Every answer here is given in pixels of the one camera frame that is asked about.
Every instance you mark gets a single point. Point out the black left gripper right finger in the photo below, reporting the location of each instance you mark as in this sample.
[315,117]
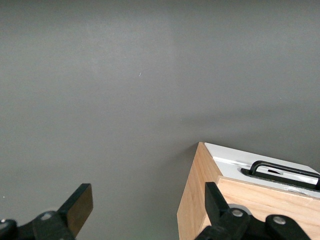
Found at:
[215,202]

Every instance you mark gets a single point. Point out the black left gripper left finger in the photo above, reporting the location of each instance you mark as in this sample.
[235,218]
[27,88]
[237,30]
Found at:
[77,207]

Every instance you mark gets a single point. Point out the wooden drawer with white front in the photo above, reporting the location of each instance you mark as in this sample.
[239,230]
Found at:
[230,170]

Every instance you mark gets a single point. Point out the wooden drawer cabinet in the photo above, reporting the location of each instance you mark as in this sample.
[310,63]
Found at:
[197,190]

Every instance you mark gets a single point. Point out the plain white cabinet front panel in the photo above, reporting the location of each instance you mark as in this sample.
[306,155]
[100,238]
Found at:
[237,152]

